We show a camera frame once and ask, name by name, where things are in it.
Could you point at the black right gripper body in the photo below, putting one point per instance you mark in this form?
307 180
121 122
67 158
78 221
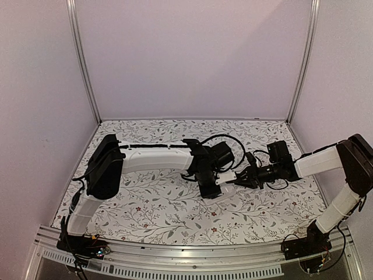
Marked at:
253 175

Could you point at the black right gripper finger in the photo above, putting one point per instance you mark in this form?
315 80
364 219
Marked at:
243 175
246 183

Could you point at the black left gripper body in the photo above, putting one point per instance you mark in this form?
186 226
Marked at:
206 192

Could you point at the white remote control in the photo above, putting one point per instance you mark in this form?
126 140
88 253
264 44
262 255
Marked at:
227 191

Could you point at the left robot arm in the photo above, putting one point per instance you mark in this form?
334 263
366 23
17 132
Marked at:
112 159

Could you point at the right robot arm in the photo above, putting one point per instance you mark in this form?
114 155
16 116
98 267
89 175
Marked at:
351 161

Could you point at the floral patterned table mat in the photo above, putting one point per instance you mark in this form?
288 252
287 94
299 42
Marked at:
159 207

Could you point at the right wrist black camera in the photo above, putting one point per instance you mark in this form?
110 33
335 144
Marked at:
251 159

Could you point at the front aluminium rail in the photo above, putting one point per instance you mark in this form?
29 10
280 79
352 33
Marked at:
128 260

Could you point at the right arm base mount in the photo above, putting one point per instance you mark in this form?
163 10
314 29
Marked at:
315 242

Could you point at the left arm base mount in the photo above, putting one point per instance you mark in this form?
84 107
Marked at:
82 247

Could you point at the right aluminium frame post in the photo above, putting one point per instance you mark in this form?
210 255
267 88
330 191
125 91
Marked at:
306 56

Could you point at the aluminium frame post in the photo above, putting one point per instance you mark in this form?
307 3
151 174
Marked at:
306 56
77 41

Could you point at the left aluminium frame post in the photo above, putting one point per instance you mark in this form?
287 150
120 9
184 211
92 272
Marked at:
77 41

